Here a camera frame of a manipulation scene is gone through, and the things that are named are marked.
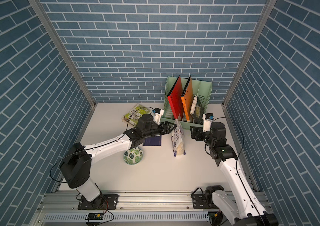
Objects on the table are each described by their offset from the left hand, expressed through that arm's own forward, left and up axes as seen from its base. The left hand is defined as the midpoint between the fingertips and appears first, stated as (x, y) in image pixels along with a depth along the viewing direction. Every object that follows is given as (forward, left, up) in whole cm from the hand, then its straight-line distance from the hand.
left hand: (177, 127), depth 77 cm
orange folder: (+20, -8, +1) cm, 22 cm away
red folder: (+24, 0, 0) cm, 24 cm away
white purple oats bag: (-2, -1, -8) cm, 8 cm away
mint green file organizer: (+36, -19, -1) cm, 41 cm away
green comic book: (+25, +32, -21) cm, 46 cm away
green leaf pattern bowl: (-7, +27, -23) cm, 36 cm away
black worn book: (+19, -15, -6) cm, 24 cm away
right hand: (+1, -11, 0) cm, 11 cm away
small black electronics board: (-37, +43, -27) cm, 63 cm away
